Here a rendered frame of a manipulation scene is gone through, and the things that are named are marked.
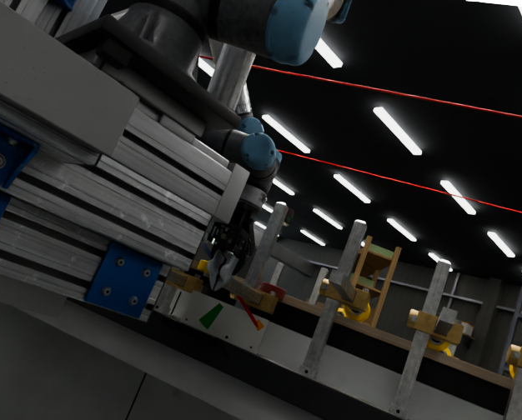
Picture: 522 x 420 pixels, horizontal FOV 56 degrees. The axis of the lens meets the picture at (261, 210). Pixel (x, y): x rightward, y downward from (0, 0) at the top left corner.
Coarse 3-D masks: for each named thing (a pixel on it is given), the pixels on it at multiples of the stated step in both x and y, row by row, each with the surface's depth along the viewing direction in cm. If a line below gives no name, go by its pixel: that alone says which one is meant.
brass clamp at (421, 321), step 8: (416, 312) 129; (424, 312) 128; (408, 320) 129; (416, 320) 128; (424, 320) 127; (432, 320) 127; (416, 328) 127; (424, 328) 127; (432, 328) 126; (456, 328) 125; (432, 336) 128; (440, 336) 125; (448, 336) 125; (456, 336) 124; (456, 344) 125
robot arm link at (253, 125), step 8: (208, 40) 132; (216, 48) 130; (216, 56) 131; (240, 96) 132; (248, 96) 135; (240, 104) 132; (248, 104) 134; (240, 112) 132; (248, 112) 134; (248, 120) 131; (256, 120) 133; (240, 128) 131; (248, 128) 131; (256, 128) 133
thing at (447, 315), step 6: (444, 312) 103; (450, 312) 102; (456, 312) 102; (438, 318) 121; (444, 318) 102; (450, 318) 102; (438, 324) 110; (444, 324) 106; (450, 324) 103; (438, 330) 120; (444, 330) 115
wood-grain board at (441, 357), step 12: (192, 264) 173; (288, 300) 159; (300, 300) 158; (312, 312) 156; (348, 324) 152; (360, 324) 151; (372, 336) 149; (384, 336) 148; (396, 336) 147; (408, 348) 145; (444, 360) 141; (456, 360) 140; (468, 372) 138; (480, 372) 137; (492, 372) 136; (504, 384) 135
